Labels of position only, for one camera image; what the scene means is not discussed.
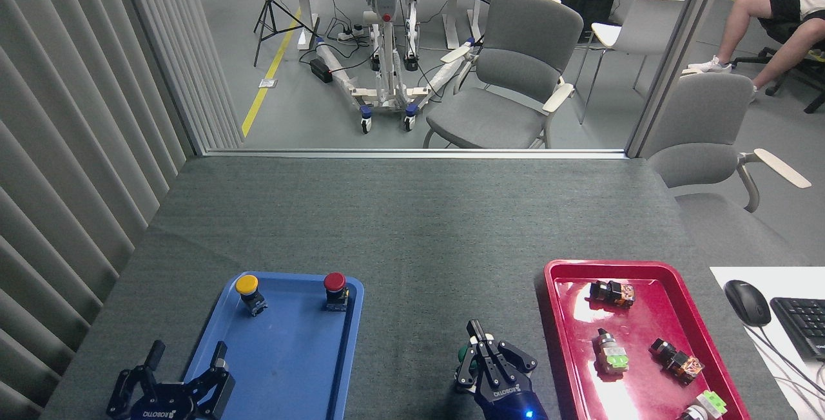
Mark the silver post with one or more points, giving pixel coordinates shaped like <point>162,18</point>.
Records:
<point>677,53</point>

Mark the person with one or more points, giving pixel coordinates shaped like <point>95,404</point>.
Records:
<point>767,14</point>

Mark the red plastic tray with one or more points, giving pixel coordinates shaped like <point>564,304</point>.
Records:
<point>657,317</point>

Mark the black office chair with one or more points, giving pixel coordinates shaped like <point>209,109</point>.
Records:
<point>796,62</point>

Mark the red push button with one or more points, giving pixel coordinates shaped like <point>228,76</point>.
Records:
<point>334,281</point>

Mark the silver switch with green base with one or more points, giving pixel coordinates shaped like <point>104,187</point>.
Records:
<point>611,352</point>

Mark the black power adapter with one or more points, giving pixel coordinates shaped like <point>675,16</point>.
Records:
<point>320,70</point>

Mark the white green switch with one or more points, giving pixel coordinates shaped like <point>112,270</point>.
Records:
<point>709,404</point>

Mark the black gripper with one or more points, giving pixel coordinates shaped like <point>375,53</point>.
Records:
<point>512,400</point>
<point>161,404</point>

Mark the black orange switch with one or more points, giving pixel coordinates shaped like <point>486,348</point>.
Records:
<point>612,292</point>
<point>680,362</point>

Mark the black computer mouse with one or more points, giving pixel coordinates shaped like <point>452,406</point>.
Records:
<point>747,303</point>

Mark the black tripod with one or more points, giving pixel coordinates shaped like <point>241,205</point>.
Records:
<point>271,14</point>

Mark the white stand on wheels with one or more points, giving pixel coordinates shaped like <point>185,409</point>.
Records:
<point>385,53</point>

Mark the white power strip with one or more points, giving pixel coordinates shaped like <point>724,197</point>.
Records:
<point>351,34</point>

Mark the yellow push button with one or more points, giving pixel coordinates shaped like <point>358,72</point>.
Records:
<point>247,285</point>

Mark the floor socket plate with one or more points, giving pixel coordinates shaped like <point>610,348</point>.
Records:
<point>267,83</point>

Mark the white plastic chair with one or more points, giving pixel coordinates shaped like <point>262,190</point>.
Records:
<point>644,27</point>

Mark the grey armchair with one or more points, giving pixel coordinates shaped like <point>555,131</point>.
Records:
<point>522,59</point>
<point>702,117</point>

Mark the blue plastic tray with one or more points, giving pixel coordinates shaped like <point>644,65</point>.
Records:
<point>290,355</point>

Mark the black keyboard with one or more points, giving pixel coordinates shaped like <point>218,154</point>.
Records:
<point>802,326</point>

